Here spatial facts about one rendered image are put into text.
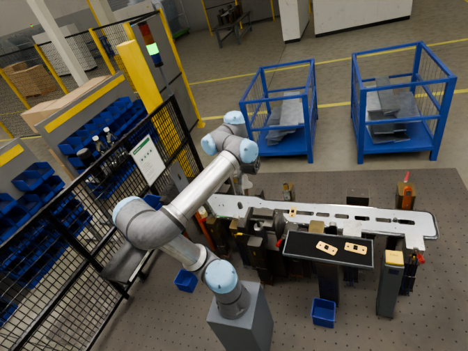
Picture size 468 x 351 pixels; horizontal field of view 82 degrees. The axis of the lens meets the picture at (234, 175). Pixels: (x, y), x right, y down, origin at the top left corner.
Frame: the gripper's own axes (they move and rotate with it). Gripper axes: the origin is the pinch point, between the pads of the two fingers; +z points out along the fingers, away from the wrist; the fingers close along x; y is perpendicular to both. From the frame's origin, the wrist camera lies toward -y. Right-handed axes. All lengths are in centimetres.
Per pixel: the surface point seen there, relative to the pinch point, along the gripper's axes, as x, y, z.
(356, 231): 6, 46, 33
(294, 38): 792, -138, 134
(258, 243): -6.1, -0.5, 36.0
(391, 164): 202, 81, 144
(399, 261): -10, 62, 28
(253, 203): 30, -15, 44
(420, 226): 23, 75, 44
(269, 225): -0.1, 5.3, 28.2
